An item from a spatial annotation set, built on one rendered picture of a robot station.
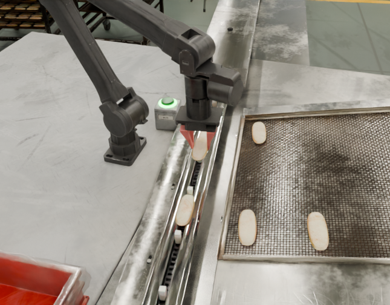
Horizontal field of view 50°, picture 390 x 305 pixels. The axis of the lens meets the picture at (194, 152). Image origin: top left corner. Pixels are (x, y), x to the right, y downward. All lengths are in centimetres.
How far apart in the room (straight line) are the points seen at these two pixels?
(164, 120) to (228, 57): 36
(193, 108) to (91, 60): 30
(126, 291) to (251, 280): 24
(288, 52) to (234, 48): 31
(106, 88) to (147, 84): 46
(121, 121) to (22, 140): 39
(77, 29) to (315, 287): 78
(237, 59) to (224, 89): 60
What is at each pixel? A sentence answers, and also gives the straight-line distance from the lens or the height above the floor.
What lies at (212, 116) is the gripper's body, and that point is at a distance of 96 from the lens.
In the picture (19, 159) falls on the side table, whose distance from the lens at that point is 129.
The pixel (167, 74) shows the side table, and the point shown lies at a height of 82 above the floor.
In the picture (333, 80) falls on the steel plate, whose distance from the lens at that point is 161.
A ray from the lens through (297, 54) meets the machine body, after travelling 178.
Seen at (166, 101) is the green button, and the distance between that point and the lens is 126.
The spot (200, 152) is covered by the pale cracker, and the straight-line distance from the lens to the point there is 100.
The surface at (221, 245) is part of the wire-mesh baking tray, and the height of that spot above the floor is 89.
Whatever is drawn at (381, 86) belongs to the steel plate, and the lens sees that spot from 163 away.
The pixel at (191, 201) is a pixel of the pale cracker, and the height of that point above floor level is 86.
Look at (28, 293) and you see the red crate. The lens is 95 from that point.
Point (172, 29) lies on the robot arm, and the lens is 89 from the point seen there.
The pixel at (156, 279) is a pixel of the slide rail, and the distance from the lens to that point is 87.
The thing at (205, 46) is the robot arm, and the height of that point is 120.
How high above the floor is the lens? 157
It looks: 39 degrees down
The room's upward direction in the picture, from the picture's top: 1 degrees counter-clockwise
